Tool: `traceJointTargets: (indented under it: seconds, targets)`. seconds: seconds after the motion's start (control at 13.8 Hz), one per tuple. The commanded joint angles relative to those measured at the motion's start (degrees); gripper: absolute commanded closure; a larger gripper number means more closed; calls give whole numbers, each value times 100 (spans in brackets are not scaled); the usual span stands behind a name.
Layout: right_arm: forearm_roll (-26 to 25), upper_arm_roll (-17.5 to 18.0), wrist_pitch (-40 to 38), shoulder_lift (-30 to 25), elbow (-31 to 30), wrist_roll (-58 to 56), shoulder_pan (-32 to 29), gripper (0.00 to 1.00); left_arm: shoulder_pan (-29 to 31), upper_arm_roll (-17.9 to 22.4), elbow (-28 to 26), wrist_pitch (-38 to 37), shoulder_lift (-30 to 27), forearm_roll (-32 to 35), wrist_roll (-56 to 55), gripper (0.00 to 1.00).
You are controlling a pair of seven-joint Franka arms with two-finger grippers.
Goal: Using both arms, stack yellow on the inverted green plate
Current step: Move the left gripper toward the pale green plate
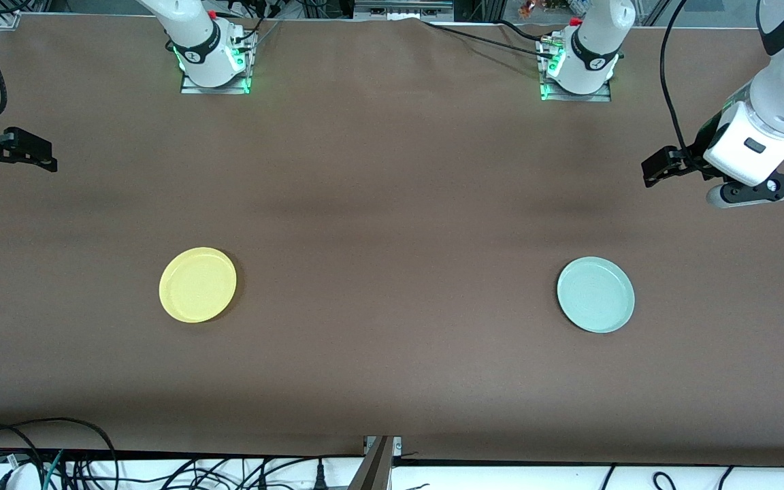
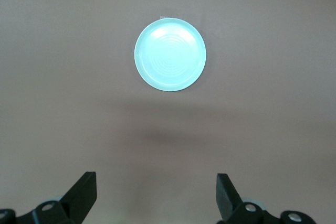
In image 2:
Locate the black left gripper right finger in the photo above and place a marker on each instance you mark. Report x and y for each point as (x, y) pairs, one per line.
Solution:
(225, 197)

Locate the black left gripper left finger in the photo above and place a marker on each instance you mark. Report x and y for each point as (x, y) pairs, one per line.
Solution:
(84, 195)

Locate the green plastic plate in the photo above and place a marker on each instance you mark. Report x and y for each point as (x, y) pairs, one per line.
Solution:
(170, 53)

